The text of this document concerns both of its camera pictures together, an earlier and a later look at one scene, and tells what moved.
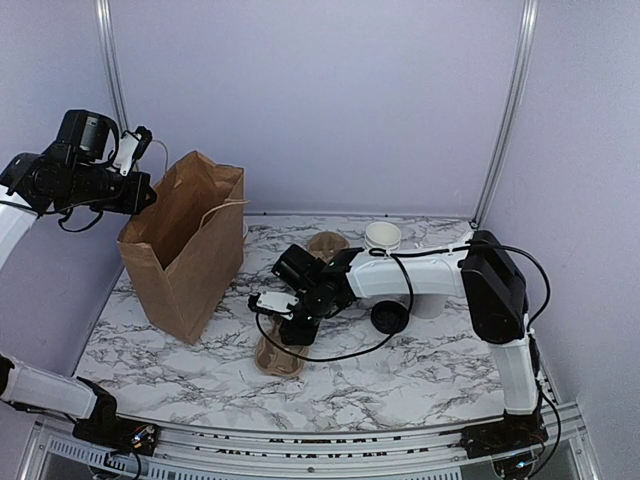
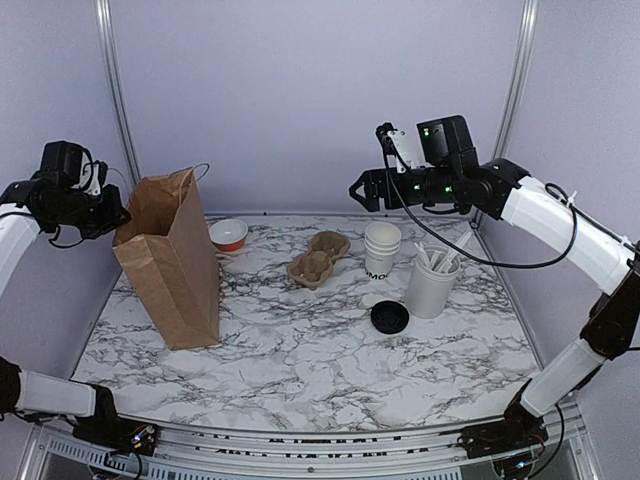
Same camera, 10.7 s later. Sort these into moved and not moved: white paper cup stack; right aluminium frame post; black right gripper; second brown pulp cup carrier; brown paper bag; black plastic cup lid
Moved: black right gripper; brown paper bag
Not moved: white paper cup stack; second brown pulp cup carrier; right aluminium frame post; black plastic cup lid
